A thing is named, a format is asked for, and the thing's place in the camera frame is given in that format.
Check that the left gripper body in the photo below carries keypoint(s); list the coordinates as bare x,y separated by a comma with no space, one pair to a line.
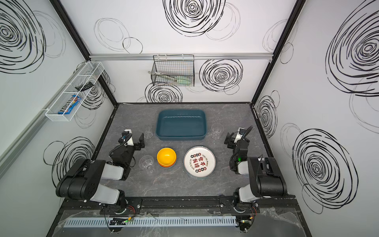
134,144

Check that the plate with red characters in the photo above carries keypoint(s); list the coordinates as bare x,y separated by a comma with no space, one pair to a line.
199,162

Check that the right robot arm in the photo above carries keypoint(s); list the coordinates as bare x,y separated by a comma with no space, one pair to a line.
265,177

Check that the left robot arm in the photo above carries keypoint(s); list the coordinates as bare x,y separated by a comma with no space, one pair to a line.
82,181

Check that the teal plastic bin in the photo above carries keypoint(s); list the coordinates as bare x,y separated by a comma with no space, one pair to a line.
181,125

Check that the clear glass back left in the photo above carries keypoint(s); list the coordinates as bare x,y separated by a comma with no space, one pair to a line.
148,132

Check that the clear glass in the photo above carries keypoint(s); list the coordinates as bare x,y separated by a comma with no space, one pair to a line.
216,130
148,132
146,163

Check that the clear glass right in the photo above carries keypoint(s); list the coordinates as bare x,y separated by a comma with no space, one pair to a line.
216,130

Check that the clear glass front left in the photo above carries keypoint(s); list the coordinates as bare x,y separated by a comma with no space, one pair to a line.
146,163

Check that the yellow bowl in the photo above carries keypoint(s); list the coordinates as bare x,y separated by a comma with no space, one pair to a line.
166,156

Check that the orange bowl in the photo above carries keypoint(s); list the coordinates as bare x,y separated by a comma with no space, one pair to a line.
166,166

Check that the metal tongs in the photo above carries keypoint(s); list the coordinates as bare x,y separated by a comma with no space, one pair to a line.
165,76

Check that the green item in basket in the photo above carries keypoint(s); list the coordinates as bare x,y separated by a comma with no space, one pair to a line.
184,80

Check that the blue candy packet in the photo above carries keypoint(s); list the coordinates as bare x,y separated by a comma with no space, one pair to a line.
70,104

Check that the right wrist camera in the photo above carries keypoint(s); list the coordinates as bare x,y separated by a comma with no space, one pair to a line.
239,134

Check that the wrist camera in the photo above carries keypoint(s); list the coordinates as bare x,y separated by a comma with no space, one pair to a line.
239,134
127,138

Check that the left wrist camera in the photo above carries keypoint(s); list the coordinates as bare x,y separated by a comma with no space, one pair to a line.
127,138

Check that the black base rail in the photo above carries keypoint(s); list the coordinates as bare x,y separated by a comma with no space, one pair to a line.
213,204

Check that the black wire basket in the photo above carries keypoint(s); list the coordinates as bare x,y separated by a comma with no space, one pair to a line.
173,65

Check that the white wire shelf basket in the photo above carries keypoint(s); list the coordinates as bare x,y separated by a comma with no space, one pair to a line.
91,98

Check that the white slotted cable duct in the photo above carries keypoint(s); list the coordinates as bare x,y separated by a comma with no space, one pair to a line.
192,221

